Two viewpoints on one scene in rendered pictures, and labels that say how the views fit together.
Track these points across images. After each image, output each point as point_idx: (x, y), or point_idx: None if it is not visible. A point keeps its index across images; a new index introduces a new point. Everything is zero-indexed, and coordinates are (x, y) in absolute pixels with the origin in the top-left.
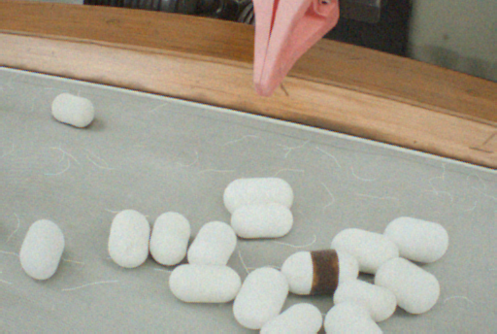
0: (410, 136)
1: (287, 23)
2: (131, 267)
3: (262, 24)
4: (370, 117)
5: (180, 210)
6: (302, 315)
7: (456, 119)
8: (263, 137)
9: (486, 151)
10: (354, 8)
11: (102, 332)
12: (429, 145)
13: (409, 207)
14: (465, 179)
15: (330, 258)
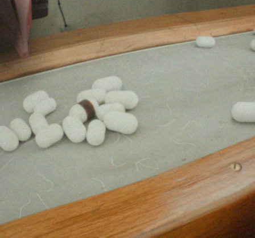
0: (66, 60)
1: (25, 24)
2: (15, 148)
3: (15, 29)
4: (47, 61)
5: (9, 122)
6: (97, 123)
7: (83, 45)
8: (13, 87)
9: (103, 50)
10: (37, 13)
11: (29, 179)
12: (76, 60)
13: (88, 81)
14: (101, 64)
15: (86, 102)
